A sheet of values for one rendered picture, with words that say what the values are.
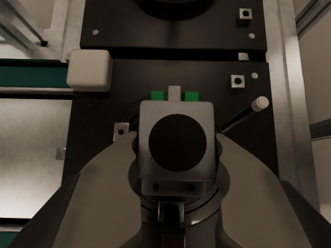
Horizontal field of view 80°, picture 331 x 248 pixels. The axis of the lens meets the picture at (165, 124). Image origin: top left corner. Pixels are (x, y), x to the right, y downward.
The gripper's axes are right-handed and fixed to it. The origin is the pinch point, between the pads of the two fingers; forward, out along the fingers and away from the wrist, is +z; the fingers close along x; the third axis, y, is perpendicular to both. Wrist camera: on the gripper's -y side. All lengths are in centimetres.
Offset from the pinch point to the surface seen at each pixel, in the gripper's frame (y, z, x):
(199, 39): -4.2, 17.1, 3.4
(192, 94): -1.0, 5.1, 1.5
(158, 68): -1.0, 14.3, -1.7
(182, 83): 0.5, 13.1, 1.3
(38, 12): -7.1, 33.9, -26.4
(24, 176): 12.9, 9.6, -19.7
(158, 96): -0.8, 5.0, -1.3
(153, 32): -4.9, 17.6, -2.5
